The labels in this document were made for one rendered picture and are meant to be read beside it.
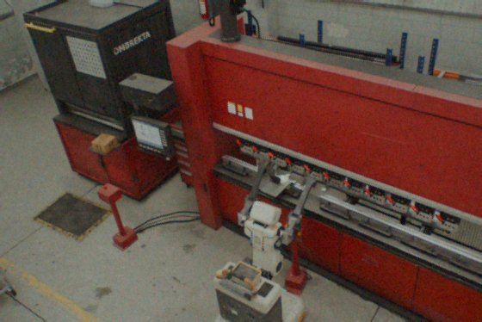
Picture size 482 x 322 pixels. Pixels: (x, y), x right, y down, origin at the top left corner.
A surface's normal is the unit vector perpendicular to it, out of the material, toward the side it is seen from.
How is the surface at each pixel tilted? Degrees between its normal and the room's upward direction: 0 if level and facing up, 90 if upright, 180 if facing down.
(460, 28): 90
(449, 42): 90
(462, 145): 90
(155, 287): 0
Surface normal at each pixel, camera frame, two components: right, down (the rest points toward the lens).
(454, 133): -0.62, 0.52
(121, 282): -0.09, -0.80
